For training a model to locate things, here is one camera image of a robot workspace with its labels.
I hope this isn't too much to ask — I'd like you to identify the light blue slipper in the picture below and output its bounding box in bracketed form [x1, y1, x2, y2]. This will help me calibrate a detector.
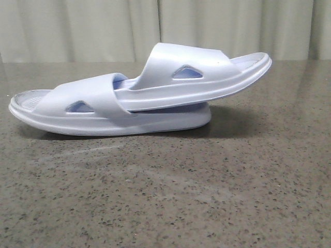
[113, 43, 272, 111]
[9, 73, 211, 136]

